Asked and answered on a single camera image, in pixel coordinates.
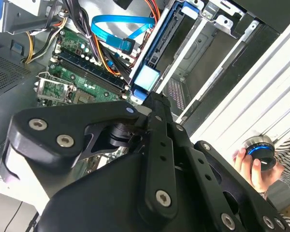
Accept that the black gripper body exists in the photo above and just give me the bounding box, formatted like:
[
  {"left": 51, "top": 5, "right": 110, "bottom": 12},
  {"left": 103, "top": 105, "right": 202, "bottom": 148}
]
[{"left": 36, "top": 151, "right": 217, "bottom": 232}]

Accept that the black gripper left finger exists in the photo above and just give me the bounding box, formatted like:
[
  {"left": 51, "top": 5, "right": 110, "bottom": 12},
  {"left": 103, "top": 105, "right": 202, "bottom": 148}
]
[{"left": 6, "top": 93, "right": 178, "bottom": 219}]

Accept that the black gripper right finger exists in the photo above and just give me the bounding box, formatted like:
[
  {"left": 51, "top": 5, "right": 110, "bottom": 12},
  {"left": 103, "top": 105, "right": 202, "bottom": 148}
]
[{"left": 162, "top": 95, "right": 290, "bottom": 232}]

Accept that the round black tool blue ring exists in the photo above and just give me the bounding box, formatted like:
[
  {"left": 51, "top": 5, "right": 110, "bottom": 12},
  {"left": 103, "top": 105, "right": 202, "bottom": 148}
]
[{"left": 241, "top": 136, "right": 276, "bottom": 173}]

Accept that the hard disk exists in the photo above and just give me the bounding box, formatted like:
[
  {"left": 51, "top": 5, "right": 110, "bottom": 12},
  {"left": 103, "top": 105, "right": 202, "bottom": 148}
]
[{"left": 129, "top": 4, "right": 199, "bottom": 105}]

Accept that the person's hand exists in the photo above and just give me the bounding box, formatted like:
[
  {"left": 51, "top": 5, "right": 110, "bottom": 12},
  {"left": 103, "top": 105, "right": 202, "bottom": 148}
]
[{"left": 232, "top": 147, "right": 285, "bottom": 192}]

